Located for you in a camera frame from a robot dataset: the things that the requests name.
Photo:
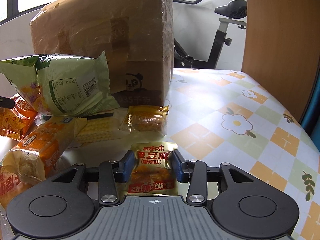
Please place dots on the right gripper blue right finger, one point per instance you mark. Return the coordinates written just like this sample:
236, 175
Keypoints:
179, 166

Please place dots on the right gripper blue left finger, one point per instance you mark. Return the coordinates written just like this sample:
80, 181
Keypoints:
125, 167

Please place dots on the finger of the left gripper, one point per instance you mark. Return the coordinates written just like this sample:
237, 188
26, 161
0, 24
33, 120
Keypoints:
7, 103

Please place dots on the gold spicy tofu snack packet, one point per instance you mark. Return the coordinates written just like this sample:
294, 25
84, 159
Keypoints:
152, 174

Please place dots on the orange snack bag far left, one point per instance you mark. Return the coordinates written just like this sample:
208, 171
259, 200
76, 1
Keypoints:
16, 122

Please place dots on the clear yellow cracker packet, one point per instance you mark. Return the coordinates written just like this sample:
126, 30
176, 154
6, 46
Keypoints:
103, 127

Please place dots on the small orange cake packet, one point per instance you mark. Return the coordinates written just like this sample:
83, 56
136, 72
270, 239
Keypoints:
145, 118

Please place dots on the green chip bag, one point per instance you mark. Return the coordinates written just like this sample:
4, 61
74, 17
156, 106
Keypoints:
62, 85

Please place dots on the floral checkered tablecloth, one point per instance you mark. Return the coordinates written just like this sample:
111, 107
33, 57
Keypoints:
225, 116

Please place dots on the orange bread loaf package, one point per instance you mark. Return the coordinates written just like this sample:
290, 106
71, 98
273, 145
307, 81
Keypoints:
33, 158

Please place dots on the red-lettered bread package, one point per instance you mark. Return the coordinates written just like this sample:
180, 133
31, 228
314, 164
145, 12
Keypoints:
11, 186

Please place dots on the large taped cardboard box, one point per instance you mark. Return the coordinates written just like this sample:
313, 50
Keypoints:
135, 35

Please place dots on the wooden headboard panel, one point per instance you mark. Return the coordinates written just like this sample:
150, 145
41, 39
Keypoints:
282, 49

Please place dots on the black exercise bike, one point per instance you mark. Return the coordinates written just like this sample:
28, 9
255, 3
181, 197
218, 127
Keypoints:
232, 13

